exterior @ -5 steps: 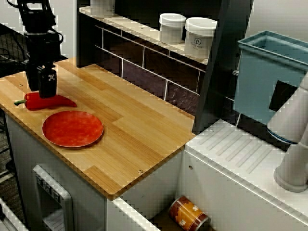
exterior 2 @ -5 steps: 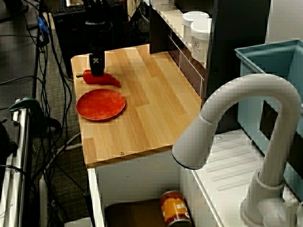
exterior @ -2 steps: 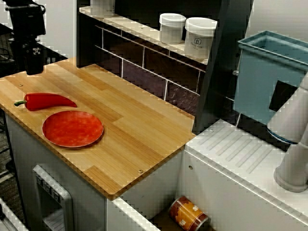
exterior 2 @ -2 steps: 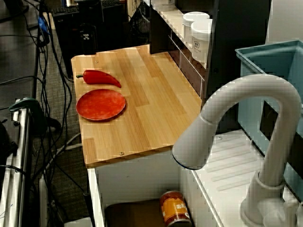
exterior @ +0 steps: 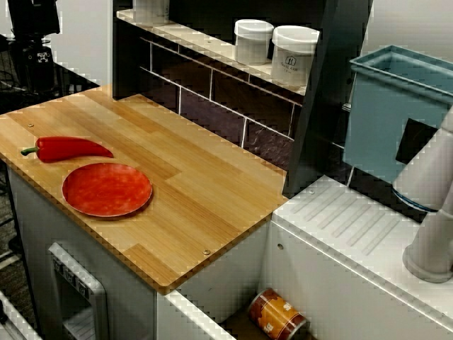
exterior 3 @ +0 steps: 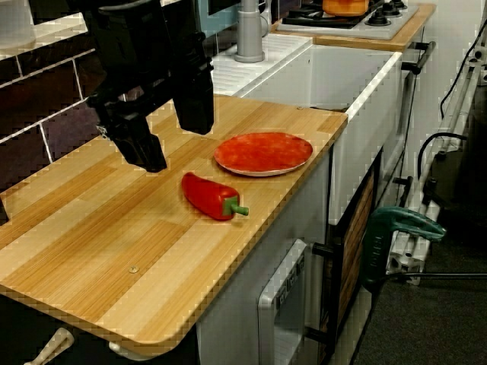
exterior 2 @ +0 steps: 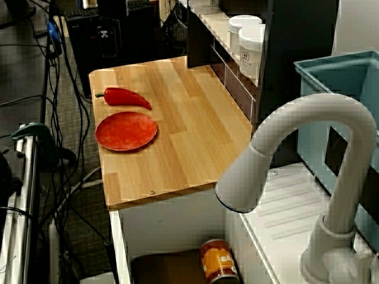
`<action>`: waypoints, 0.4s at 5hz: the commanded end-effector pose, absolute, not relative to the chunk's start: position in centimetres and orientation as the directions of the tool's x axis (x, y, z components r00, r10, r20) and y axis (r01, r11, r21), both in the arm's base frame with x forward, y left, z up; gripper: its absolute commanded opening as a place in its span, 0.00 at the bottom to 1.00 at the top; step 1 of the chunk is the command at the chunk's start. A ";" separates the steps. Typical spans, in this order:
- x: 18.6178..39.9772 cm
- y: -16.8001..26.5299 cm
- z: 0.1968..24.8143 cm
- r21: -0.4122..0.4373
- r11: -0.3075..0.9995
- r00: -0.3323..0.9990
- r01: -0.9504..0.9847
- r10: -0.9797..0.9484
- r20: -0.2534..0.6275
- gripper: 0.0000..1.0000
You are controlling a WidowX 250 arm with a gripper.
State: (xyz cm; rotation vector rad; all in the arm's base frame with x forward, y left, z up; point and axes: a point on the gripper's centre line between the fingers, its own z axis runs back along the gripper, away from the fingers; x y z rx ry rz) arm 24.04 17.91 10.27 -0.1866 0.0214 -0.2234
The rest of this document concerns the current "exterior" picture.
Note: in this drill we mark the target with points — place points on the white toy sink unit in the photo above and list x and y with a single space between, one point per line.
318 255

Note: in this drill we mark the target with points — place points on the black hood cabinet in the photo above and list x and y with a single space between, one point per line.
325 106

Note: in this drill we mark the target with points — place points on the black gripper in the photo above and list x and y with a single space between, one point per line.
33 17

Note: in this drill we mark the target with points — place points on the grey toy dispenser panel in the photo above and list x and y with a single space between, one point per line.
95 294

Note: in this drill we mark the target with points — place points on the teal plastic bin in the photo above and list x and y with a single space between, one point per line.
375 134

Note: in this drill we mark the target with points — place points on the round red plate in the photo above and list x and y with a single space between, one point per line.
107 189

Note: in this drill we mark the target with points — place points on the orange soup can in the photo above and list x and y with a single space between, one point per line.
276 315

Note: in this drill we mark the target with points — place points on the white jar house print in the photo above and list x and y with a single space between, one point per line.
293 60

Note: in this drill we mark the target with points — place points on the black side panel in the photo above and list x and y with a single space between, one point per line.
115 53

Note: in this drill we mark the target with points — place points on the cream wall shelf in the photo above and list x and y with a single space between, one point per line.
198 39

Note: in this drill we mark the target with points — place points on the white toy kitchen cabinet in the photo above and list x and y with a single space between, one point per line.
32 212

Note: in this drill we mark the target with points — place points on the silver aluminium frame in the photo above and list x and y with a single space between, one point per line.
14 318

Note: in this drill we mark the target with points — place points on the plain white lidded jar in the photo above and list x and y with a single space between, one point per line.
253 42

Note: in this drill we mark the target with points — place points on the red pepper green stem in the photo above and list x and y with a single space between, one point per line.
70 148

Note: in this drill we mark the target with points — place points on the grey toy faucet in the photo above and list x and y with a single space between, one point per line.
431 248

